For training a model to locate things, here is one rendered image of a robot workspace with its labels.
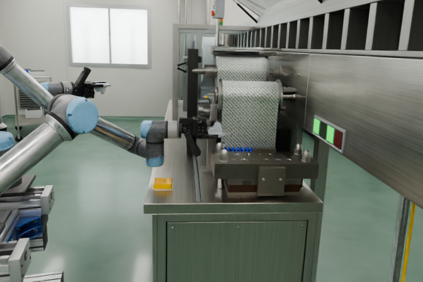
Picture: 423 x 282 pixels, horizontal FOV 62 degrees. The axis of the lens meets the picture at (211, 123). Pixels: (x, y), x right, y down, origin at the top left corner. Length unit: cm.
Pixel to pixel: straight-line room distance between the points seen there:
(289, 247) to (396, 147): 69
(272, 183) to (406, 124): 62
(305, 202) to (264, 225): 18
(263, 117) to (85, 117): 71
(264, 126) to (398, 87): 73
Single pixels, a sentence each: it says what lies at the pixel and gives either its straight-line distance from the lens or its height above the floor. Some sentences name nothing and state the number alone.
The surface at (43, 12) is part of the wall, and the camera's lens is 747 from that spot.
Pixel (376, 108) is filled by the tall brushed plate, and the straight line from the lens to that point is 98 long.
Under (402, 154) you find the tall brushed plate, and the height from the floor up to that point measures 123.
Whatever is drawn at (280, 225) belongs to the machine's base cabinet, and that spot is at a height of 81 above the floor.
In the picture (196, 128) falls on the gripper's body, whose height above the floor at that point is 113.
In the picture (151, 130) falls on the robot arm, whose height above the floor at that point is 111.
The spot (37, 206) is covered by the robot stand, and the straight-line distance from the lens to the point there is 181.
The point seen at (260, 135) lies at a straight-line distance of 151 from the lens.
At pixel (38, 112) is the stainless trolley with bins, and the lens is 627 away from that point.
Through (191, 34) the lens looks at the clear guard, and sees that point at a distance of 247.
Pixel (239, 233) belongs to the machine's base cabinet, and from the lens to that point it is 137.
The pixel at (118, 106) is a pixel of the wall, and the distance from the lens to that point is 721.
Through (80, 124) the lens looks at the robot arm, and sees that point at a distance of 122.
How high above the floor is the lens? 145
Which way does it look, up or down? 12 degrees down
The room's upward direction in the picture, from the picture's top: 2 degrees clockwise
